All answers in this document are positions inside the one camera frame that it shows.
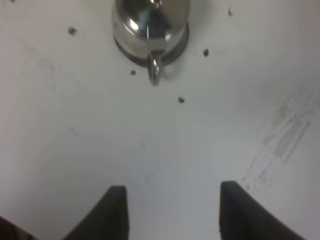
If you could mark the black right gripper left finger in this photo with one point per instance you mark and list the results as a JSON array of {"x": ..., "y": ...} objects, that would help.
[{"x": 108, "y": 220}]

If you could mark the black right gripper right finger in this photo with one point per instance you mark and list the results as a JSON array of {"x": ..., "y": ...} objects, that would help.
[{"x": 241, "y": 217}]

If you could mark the stainless steel teapot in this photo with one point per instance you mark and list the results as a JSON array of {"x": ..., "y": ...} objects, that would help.
[{"x": 151, "y": 21}]

